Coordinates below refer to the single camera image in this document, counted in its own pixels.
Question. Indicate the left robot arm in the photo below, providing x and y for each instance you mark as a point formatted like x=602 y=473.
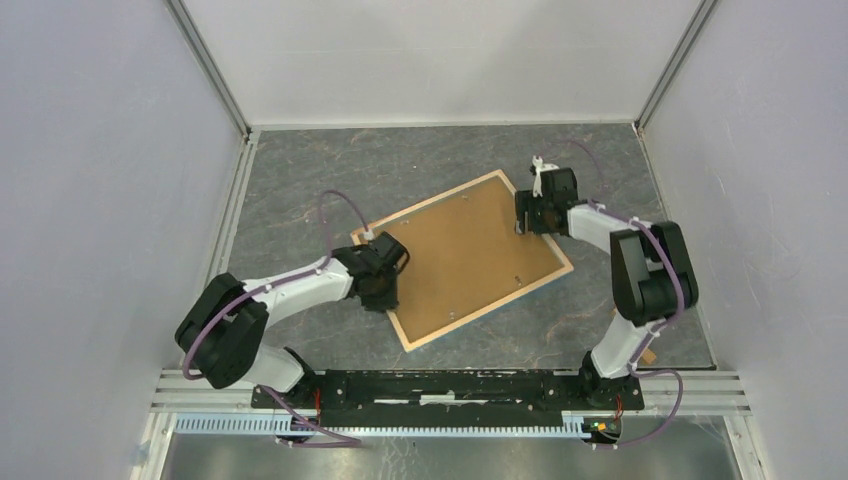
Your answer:
x=222 y=335

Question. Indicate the corner aluminium profile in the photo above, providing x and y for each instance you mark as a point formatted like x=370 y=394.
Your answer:
x=682 y=49
x=203 y=55

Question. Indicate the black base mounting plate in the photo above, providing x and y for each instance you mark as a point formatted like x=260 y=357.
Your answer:
x=457 y=398

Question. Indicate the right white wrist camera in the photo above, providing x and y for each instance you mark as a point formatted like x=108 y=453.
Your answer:
x=538 y=167

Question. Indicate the left corner aluminium profile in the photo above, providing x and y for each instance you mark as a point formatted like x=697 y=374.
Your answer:
x=203 y=55

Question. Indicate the right corner aluminium profile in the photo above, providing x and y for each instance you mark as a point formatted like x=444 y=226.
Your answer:
x=682 y=49

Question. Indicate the aluminium rail frame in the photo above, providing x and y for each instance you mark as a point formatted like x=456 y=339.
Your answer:
x=696 y=425

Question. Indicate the toothed cable duct strip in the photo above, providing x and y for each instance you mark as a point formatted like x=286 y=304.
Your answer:
x=285 y=425

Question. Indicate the brown cardboard backing board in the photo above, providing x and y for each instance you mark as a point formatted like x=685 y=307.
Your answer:
x=466 y=259

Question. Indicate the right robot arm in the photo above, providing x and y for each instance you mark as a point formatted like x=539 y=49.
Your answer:
x=652 y=277

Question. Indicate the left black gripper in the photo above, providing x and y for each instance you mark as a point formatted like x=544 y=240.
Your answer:
x=388 y=303

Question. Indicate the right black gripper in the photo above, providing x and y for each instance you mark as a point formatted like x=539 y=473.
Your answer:
x=523 y=202

